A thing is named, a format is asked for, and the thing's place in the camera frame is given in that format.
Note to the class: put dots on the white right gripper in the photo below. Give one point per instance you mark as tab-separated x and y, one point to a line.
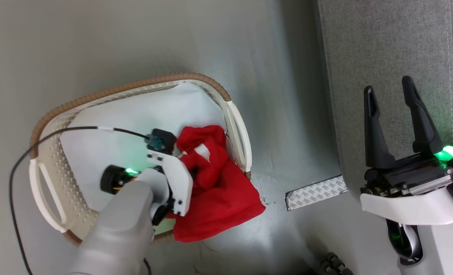
413	191

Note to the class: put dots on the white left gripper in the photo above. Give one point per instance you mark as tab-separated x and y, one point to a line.
175	183

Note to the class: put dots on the red basketball jersey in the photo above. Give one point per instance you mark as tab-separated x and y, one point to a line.
219	194

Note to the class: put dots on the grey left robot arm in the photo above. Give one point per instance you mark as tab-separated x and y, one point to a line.
115	233

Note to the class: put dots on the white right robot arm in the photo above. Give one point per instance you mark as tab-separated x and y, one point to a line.
436	248

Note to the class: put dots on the grey fabric sofa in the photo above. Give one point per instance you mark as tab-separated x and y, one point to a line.
394	49

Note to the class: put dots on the white garment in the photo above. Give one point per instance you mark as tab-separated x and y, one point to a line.
119	114

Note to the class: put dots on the grey printed tape strip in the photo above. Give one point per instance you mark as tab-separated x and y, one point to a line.
316	193

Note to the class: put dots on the cream plastic laundry basket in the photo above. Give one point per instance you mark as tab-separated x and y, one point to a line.
54	160

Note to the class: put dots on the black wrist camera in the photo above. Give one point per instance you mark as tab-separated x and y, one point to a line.
160	140

